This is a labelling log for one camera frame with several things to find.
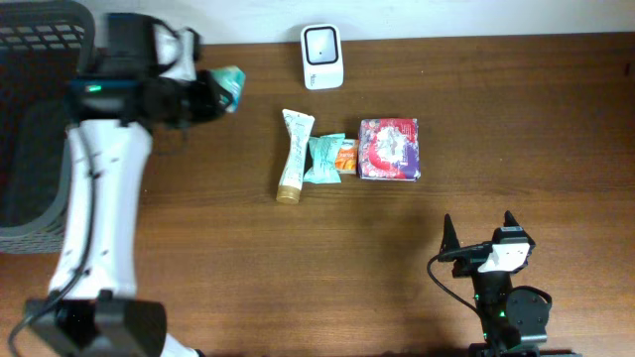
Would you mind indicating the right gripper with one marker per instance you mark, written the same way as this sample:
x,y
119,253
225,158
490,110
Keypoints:
x,y
468,262

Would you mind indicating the red purple pad package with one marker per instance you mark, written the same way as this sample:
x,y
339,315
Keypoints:
x,y
389,149

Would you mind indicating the small orange tissue pack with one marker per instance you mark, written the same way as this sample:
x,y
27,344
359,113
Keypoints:
x,y
346,159

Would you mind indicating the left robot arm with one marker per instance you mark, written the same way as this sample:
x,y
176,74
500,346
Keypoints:
x,y
146,78

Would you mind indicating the white barcode scanner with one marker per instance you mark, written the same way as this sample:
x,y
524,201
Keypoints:
x,y
322,57

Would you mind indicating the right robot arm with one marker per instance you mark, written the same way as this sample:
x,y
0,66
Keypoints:
x,y
513,319

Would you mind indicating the teal snack packet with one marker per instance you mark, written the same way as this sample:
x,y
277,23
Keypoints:
x,y
324,151

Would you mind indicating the white cream tube gold cap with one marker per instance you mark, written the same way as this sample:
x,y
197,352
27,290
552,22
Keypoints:
x,y
299,126

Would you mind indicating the small teal tissue pack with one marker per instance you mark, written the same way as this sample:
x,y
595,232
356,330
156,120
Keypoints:
x,y
231,81

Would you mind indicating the dark grey plastic basket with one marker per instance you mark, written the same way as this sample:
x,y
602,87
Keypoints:
x,y
44,45

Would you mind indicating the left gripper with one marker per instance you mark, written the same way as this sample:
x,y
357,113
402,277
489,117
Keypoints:
x,y
204,99

